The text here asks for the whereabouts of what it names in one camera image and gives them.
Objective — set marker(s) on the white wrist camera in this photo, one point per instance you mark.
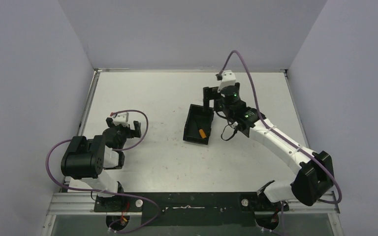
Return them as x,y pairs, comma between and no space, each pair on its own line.
120,119
226,78

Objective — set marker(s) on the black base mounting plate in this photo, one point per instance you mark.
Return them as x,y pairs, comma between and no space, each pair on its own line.
245,209

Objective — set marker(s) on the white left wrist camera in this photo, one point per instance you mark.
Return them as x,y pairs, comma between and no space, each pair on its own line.
120,119

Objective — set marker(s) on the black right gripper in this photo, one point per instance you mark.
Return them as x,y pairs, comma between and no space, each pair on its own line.
211,93

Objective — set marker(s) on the black plastic bin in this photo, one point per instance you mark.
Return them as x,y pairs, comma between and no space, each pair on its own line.
204,118

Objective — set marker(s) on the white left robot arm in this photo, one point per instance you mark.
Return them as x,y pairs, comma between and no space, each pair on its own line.
88,160

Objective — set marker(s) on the orange handled screwdriver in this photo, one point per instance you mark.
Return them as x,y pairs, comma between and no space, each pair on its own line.
200,130

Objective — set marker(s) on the aluminium front frame rail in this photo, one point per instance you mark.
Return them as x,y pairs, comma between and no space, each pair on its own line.
80,203

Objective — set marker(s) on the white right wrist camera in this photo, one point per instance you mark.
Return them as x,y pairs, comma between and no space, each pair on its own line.
226,78

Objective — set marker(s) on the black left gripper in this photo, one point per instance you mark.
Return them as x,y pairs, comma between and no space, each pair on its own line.
122,127

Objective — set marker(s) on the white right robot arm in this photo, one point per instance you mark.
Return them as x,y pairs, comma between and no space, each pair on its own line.
314,171

